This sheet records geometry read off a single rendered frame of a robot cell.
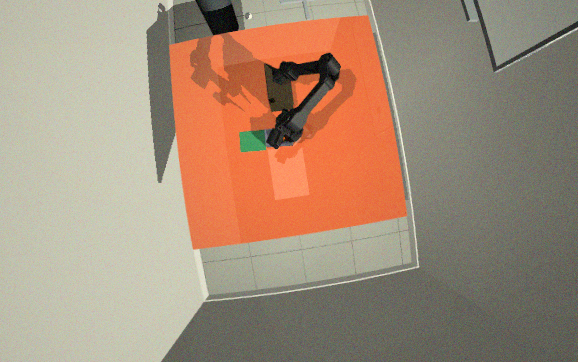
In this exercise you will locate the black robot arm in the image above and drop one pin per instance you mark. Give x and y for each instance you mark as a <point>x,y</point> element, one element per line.
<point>295,119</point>

